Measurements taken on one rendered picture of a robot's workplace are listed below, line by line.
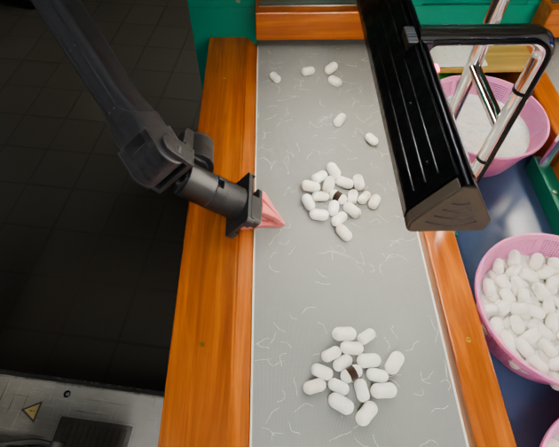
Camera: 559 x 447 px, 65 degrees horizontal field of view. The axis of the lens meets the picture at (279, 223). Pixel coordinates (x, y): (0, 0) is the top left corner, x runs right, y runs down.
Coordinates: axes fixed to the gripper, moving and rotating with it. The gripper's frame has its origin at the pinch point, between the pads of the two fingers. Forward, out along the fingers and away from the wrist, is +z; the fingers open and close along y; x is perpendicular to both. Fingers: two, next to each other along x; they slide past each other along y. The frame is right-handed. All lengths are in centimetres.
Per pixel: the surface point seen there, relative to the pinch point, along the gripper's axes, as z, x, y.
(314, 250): 6.2, -2.2, -4.4
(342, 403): 6.9, -5.1, -30.5
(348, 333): 8.2, -6.3, -20.4
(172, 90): 7, 90, 134
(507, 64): 40, -36, 44
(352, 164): 12.9, -8.0, 16.0
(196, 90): 16, 83, 133
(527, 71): 5.0, -43.1, 1.8
